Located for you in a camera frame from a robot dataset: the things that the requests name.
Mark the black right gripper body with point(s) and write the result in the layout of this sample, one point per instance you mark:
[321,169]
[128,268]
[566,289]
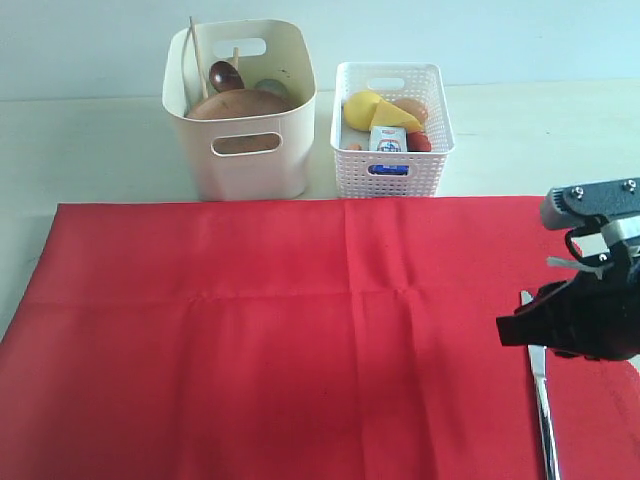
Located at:
[605,308]

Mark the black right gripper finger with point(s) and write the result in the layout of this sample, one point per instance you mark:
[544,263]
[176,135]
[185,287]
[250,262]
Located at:
[544,321]

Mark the silver table knife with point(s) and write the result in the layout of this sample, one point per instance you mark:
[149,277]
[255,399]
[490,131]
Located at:
[537,359]

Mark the red sausage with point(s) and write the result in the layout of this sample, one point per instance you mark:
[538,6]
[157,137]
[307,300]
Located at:
[418,142]

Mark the small milk carton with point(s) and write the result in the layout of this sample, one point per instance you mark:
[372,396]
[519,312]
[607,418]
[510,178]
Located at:
[388,140]

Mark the red table cloth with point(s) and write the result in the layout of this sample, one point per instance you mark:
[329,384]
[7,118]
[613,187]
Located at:
[335,339]

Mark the brown egg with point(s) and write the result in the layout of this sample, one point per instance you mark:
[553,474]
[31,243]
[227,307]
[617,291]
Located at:
[413,107]

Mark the yellow cheese wedge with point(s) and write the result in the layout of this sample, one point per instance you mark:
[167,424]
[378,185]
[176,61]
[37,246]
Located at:
[389,115]

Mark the yellow lemon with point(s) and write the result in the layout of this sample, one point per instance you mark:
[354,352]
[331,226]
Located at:
[359,109]

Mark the pale green ceramic bowl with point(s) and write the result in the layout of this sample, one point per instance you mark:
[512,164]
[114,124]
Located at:
[273,86]

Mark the brown wooden plate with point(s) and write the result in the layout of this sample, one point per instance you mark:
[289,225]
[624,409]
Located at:
[241,103]

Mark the dark wooden spoon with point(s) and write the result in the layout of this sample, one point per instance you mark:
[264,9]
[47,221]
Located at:
[223,76]

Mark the white perforated plastic basket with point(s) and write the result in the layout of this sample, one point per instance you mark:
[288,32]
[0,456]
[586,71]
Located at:
[362,172]

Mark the cream plastic bin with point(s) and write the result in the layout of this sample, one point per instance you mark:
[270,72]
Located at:
[267,49]

